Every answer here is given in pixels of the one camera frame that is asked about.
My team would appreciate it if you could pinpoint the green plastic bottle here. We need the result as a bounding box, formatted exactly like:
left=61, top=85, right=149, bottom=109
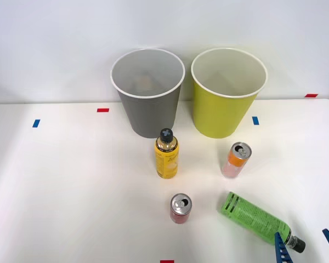
left=217, top=191, right=307, bottom=253

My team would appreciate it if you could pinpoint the orange and pink drink can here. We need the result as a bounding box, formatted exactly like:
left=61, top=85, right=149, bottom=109
left=221, top=141, right=252, bottom=179

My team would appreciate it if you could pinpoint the red drink can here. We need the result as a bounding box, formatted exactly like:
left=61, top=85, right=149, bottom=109
left=169, top=193, right=193, bottom=225

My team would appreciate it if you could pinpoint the yellow bottle with black cap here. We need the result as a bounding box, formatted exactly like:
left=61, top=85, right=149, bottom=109
left=154, top=128, right=180, bottom=179

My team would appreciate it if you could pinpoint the yellow-green plastic waste bin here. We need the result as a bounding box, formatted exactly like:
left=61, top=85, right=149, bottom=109
left=190, top=47, right=268, bottom=139

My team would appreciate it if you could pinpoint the grey plastic waste bin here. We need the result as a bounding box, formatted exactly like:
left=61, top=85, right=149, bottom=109
left=110, top=48, right=186, bottom=139

